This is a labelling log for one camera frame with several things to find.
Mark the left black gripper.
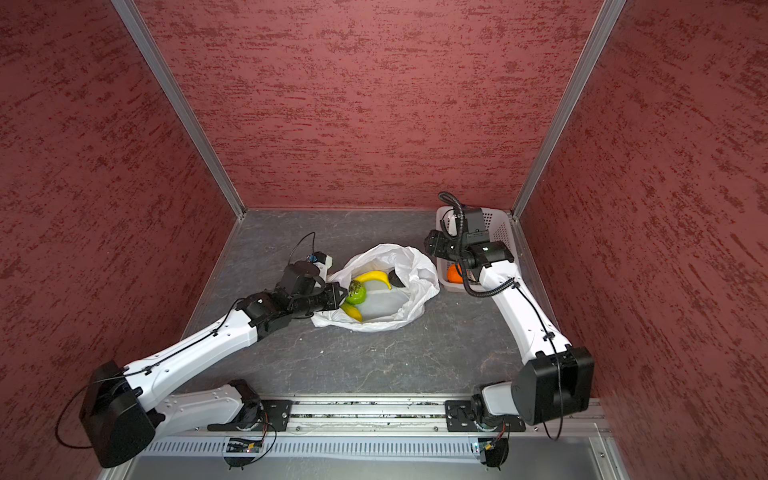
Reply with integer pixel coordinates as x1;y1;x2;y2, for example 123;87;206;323
291;281;348;317

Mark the yellow toy lemon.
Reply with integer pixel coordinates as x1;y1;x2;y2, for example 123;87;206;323
341;302;363;322

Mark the green toy fruit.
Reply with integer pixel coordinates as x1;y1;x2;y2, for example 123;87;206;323
346;280;367;306

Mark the orange toy fruit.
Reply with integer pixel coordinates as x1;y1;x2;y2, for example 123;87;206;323
446;264;463;284

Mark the yellow toy banana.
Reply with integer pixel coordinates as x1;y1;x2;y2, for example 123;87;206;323
354;270;392;290

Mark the white plastic bag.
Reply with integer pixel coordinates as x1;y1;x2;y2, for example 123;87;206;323
311;243;440;333

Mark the white perforated plastic basket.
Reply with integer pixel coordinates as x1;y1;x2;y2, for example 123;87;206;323
435;206;517;293

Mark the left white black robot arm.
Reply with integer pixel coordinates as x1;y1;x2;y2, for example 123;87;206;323
79;252;348;468

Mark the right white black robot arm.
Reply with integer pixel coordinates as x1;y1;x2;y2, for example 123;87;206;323
424;230;595;426

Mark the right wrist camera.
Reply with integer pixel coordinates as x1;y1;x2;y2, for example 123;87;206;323
455;207;490;245

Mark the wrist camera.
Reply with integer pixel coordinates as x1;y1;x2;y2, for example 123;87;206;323
307;251;333;270
455;207;490;245

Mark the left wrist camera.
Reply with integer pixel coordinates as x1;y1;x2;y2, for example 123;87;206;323
307;251;333;270

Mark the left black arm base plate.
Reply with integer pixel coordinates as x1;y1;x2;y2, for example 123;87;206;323
206;399;294;433

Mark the aluminium front rail frame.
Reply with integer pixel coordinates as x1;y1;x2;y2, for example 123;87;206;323
114;395;629;479

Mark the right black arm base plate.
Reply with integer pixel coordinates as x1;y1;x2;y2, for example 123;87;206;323
444;398;527;434

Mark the left circuit board under rail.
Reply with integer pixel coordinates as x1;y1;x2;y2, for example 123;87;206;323
223;438;264;469

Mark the circuit board under rail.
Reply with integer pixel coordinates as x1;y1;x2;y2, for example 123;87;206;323
477;438;509;469
223;438;264;469

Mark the right circuit board under rail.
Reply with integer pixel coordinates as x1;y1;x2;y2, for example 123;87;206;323
477;438;509;469

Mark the right aluminium corner post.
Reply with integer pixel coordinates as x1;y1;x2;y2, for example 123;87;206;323
512;0;626;222

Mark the aluminium corner post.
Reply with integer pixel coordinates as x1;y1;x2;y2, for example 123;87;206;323
512;0;626;222
111;0;247;221

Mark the left aluminium corner post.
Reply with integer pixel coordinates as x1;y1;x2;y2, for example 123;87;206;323
111;0;247;221

